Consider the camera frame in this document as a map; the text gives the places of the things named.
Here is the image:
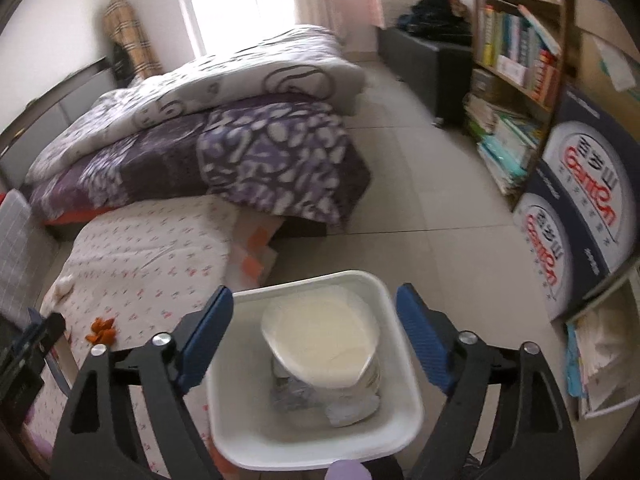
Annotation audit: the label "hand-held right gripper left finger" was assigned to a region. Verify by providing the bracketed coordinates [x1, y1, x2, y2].
[52, 285, 236, 480]

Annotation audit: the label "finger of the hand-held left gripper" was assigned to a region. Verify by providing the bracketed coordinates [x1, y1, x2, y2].
[25, 312, 67, 361]

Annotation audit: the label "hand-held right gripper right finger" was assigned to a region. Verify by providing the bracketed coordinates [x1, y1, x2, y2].
[396, 282, 583, 480]

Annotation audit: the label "green print paper cup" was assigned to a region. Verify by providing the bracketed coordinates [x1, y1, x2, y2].
[260, 292, 383, 391]

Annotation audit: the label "white paper sheet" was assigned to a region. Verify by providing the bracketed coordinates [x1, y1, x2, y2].
[322, 390, 383, 428]

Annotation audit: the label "white plastic trash bin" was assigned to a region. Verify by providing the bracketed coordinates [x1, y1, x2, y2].
[205, 270, 426, 471]

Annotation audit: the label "orange peel pieces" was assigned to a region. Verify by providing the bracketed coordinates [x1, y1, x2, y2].
[84, 316, 117, 347]

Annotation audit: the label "orange white box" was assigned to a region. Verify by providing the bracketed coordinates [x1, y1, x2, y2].
[235, 217, 283, 286]

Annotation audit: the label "white grid plastic box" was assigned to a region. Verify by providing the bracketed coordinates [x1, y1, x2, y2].
[0, 190, 43, 321]

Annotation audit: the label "dark blue oval print box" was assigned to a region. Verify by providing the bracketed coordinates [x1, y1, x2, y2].
[542, 85, 640, 281]
[512, 160, 618, 321]

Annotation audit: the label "purple white patterned quilt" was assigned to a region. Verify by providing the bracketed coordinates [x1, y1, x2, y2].
[25, 25, 373, 226]

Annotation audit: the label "pile of papers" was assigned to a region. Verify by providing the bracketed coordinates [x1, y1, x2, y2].
[565, 280, 640, 421]

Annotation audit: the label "stack of flat books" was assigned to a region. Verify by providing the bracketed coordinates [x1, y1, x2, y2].
[465, 92, 546, 196]

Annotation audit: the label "purple patterned blanket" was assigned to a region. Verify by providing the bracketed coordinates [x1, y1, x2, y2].
[0, 55, 331, 241]

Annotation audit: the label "dark cabinet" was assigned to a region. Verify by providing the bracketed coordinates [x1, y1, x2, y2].
[377, 27, 473, 126]

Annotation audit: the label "plaid pillow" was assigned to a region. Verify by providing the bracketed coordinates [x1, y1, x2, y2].
[104, 0, 163, 81]

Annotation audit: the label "wooden bookshelf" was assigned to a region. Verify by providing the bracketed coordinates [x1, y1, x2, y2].
[462, 0, 586, 211]

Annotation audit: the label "black bag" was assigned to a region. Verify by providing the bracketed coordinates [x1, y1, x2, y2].
[397, 0, 473, 36]

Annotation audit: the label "brown cardboard box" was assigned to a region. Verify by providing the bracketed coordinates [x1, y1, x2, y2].
[570, 0, 640, 101]

